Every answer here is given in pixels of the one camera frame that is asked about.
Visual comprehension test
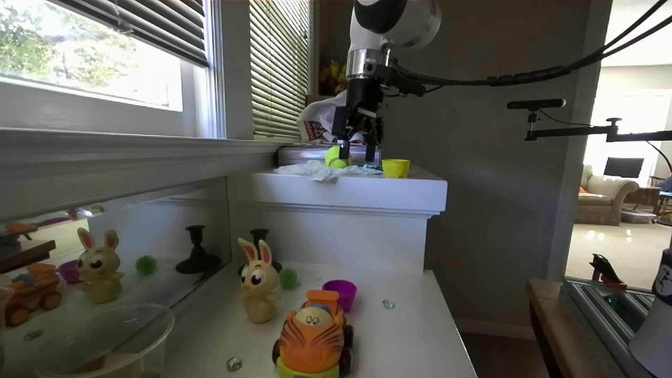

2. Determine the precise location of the black stereo camera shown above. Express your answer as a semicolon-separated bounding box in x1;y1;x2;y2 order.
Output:
506;97;569;114

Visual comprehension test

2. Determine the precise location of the low white counter cabinet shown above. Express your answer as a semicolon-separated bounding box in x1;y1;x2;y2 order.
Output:
157;262;478;378

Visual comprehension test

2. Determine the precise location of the orange tiger toy car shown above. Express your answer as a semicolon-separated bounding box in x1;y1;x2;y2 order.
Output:
271;288;355;378

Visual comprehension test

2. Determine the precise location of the green spiky ball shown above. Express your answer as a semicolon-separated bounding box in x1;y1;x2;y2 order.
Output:
278;268;301;293

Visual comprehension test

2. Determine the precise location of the small purple cup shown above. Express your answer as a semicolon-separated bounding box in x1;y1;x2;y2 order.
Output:
322;278;358;314

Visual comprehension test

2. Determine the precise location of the slatted window blind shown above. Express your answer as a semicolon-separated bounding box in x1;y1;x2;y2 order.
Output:
247;0;314;142
52;0;214;69

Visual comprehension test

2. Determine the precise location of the clear plastic bowl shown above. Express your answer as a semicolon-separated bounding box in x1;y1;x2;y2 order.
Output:
31;301;177;378

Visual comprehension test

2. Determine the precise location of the yellow bunny toy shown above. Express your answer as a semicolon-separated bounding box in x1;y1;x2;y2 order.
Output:
236;236;284;327

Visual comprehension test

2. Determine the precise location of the tall white cabinet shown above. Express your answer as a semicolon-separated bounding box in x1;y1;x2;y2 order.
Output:
250;169;449;278

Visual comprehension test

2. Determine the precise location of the yellow-green tennis ball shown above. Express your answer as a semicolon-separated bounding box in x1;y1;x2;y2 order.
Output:
322;144;351;170

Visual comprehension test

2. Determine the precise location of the dark television screen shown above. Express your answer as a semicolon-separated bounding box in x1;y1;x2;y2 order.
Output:
603;156;646;181

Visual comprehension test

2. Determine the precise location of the small yellow cup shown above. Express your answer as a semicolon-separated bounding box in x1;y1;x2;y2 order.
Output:
380;157;414;178

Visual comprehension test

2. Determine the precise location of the white paper towel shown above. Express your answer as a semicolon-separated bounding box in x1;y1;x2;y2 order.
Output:
271;160;368;186

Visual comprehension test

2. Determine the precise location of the beige couch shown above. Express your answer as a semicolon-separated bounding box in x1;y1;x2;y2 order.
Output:
574;170;643;227

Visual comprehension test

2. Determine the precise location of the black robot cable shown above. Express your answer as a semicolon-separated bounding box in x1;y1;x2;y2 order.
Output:
559;0;672;77
395;14;672;91

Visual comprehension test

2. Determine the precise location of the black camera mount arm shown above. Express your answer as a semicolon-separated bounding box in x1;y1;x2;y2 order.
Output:
522;110;672;146

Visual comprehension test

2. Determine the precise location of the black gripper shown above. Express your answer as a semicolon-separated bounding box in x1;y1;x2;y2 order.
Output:
330;77;386;170

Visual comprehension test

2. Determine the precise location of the wall mirror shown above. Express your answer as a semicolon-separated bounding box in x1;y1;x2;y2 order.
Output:
0;177;230;378

